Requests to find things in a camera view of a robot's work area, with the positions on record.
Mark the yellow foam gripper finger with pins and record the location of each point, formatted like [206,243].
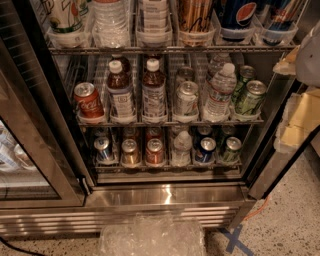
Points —
[286,66]
[300,117]

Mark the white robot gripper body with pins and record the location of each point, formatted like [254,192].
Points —
[309,58]

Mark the green soda can rear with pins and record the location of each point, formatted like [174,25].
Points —
[246,74]

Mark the green soda can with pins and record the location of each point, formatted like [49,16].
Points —
[250,98]
[246,74]

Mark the green soda can front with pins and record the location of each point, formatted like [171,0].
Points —
[250,98]

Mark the steel fridge right door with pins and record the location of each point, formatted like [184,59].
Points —
[273,168]

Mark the clear water bottle middle shelf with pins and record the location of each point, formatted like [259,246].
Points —
[221,88]

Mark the clear water bottle shelf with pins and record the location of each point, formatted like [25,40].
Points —
[221,88]
[110,24]

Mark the green can bottom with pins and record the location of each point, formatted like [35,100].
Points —
[231,150]

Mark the silver can rear middle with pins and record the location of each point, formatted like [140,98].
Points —
[184,73]

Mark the blue pepsi can bottom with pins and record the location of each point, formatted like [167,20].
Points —
[205,149]

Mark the silver diet coke can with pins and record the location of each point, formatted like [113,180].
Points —
[186,103]

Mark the orange brown tall can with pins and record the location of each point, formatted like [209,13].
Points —
[194,15]

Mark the white label bottle top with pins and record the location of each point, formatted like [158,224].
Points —
[153,15]

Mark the red can bottom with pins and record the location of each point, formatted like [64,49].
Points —
[154,151]

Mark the gold can bottom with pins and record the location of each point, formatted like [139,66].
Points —
[130,153]

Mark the clear water bottle top shelf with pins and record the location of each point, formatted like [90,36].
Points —
[110,24]

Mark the red coca cola can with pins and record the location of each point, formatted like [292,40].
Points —
[88,99]

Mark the blue can bottom left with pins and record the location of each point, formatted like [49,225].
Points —
[104,148]

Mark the white green tall can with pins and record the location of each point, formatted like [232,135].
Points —
[63,15]

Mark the glass fridge left door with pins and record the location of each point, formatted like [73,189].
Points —
[35,172]

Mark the clear water bottle bottom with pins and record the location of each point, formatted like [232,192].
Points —
[181,149]

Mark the brown tea bottle right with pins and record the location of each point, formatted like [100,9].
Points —
[153,93]

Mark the brown tea bottle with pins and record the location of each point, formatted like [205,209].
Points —
[120,92]
[153,93]

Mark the blue tape cross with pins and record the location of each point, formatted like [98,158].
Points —
[234,242]

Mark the brown tea bottle left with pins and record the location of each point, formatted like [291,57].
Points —
[120,92]

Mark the clear plastic bag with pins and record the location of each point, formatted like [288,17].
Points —
[153,236]

